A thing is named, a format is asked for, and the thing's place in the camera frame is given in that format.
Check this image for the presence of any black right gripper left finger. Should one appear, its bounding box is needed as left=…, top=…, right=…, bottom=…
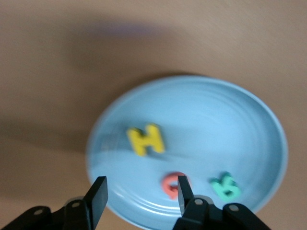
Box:
left=0, top=176, right=108, bottom=230

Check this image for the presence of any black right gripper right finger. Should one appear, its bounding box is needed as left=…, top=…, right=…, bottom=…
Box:
left=172, top=176, right=272, bottom=230

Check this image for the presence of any teal uppercase letter R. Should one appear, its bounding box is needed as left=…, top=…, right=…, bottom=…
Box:
left=210, top=172, right=241, bottom=202

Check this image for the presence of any red uppercase letter G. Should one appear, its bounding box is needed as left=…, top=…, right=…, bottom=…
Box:
left=162, top=171, right=192, bottom=200

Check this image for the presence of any yellow uppercase letter H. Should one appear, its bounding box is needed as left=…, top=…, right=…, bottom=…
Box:
left=126, top=123, right=166, bottom=156

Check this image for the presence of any blue plate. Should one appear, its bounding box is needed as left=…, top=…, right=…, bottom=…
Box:
left=86, top=75, right=288, bottom=230

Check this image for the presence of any brown table cover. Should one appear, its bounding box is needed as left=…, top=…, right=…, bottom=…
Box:
left=0, top=0, right=307, bottom=230

